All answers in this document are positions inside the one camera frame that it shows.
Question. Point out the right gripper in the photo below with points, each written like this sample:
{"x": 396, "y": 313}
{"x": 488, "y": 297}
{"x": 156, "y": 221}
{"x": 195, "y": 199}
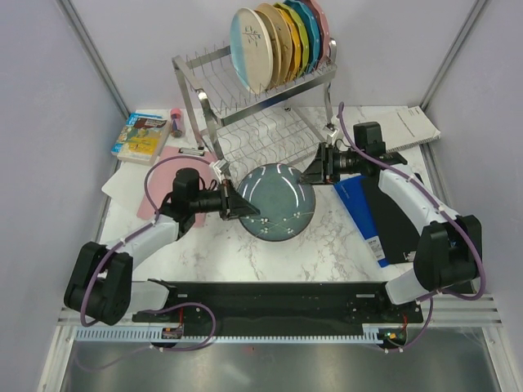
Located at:
{"x": 321, "y": 169}

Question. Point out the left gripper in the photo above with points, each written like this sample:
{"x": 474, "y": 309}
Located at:
{"x": 233, "y": 205}

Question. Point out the dark blue-grey plate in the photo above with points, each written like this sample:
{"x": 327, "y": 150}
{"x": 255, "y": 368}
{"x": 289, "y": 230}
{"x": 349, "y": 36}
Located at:
{"x": 286, "y": 206}

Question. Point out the beige bird plate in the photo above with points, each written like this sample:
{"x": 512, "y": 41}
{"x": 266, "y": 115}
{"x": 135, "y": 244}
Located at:
{"x": 275, "y": 46}
{"x": 284, "y": 39}

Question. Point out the cream and blue plate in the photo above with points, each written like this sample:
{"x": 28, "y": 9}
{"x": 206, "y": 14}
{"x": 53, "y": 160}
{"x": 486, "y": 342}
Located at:
{"x": 250, "y": 50}

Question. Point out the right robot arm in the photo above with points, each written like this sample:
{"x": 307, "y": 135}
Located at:
{"x": 449, "y": 246}

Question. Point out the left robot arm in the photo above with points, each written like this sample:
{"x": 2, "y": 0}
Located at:
{"x": 100, "y": 286}

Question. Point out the steel two-tier dish rack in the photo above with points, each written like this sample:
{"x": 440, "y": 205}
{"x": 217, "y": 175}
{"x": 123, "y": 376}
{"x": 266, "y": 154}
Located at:
{"x": 248, "y": 129}

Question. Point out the blue folder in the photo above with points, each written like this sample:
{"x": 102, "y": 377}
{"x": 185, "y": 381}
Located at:
{"x": 351, "y": 193}

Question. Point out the pink clipboard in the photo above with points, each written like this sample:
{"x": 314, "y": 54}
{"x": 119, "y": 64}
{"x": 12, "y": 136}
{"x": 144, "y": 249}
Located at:
{"x": 160, "y": 181}

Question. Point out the pink capped tube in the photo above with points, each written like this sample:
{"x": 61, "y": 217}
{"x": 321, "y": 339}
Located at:
{"x": 177, "y": 123}

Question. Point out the white spiral notebook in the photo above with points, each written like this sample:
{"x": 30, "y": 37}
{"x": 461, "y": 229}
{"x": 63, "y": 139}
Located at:
{"x": 407, "y": 128}

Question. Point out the black clipboard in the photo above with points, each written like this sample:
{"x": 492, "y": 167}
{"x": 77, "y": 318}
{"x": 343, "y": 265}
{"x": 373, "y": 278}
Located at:
{"x": 397, "y": 234}

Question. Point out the white paper sheet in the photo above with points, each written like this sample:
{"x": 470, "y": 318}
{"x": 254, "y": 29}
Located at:
{"x": 126, "y": 186}

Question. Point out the illustrated book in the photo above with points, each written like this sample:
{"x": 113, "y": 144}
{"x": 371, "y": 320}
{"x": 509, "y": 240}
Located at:
{"x": 141, "y": 139}

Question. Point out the pink dotted plate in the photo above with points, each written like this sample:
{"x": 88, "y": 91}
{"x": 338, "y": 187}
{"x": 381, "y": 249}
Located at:
{"x": 323, "y": 24}

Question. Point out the green scalloped plate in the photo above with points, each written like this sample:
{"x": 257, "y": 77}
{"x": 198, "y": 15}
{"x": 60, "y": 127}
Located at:
{"x": 302, "y": 33}

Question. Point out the yellow dotted plate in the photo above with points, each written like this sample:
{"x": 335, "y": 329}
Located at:
{"x": 293, "y": 25}

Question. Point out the teal dotted plate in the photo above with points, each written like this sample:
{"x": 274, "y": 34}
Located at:
{"x": 304, "y": 10}

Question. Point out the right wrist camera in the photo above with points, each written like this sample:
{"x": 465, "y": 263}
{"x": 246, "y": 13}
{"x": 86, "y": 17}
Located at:
{"x": 331, "y": 133}

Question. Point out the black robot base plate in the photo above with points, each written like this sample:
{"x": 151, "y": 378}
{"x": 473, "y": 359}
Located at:
{"x": 280, "y": 308}

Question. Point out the white cable duct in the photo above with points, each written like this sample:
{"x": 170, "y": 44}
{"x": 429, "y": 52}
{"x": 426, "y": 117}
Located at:
{"x": 370, "y": 334}

